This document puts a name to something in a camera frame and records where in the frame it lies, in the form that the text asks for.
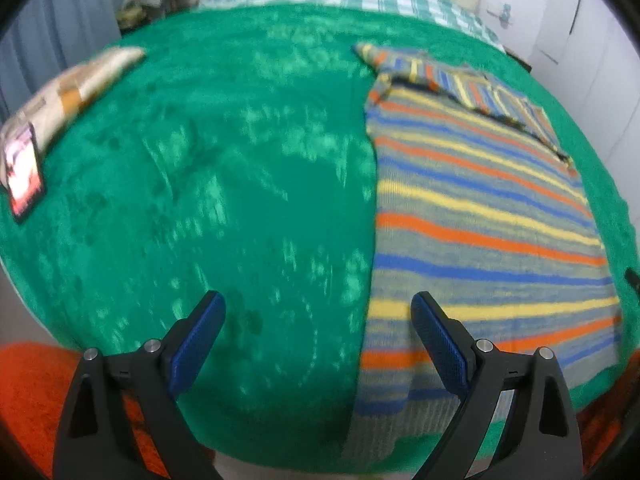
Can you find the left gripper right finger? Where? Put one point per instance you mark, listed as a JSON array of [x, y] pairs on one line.
[[540, 439]]

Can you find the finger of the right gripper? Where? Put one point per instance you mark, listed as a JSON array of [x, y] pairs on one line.
[[633, 279]]

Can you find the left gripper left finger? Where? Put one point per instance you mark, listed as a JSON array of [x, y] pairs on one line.
[[95, 439]]

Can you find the striped knit t-shirt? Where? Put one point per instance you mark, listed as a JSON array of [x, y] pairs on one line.
[[477, 204]]

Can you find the orange rug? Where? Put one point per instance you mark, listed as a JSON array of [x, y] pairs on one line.
[[34, 382]]

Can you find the white wardrobe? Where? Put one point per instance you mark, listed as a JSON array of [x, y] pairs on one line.
[[584, 57]]

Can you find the black smartphone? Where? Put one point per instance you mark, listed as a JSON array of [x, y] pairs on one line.
[[24, 179]]

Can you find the green bedspread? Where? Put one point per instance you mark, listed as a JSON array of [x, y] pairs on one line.
[[235, 157]]

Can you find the patterned cream pillow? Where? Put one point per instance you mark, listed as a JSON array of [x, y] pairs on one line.
[[58, 102]]

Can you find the blue grey curtain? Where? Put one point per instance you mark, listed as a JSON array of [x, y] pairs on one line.
[[47, 37]]

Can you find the wall socket with blue plug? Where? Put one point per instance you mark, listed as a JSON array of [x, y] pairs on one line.
[[502, 13]]

